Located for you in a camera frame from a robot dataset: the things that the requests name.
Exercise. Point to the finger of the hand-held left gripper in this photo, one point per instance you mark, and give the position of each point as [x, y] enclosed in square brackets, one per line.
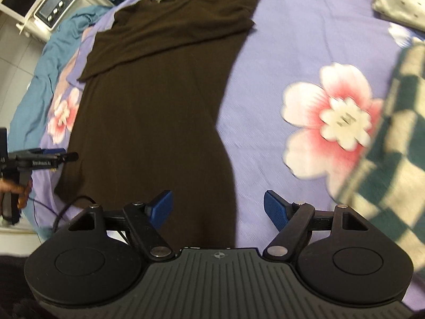
[49, 151]
[40, 163]

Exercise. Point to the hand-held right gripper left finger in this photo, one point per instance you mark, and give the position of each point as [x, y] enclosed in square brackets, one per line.
[162, 210]

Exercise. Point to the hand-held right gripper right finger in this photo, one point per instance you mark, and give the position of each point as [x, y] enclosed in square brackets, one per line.
[274, 210]

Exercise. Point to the dark brown long-sleeve shirt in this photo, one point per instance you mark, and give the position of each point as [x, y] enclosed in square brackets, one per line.
[149, 106]

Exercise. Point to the person's left hand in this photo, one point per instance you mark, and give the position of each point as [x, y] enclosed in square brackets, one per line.
[13, 187]

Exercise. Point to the green cream checkered blanket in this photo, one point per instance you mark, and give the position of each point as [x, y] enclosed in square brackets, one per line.
[388, 172]

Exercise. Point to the white appliance with display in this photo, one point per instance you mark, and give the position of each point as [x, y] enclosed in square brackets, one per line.
[54, 5]

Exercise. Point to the purple floral bedsheet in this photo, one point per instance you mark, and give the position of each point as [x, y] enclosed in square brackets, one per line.
[285, 33]

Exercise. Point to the white polka dot garment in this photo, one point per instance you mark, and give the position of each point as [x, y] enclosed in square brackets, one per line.
[398, 0]

